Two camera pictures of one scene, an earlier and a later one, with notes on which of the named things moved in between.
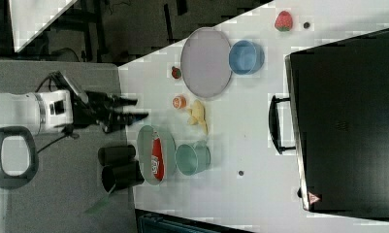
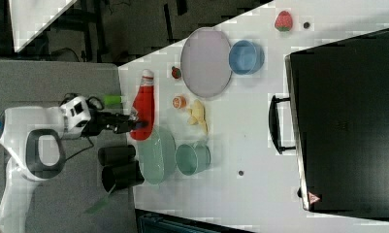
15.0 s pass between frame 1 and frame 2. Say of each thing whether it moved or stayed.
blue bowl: stayed
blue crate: stayed
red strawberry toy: stayed
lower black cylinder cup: stayed
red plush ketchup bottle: moved
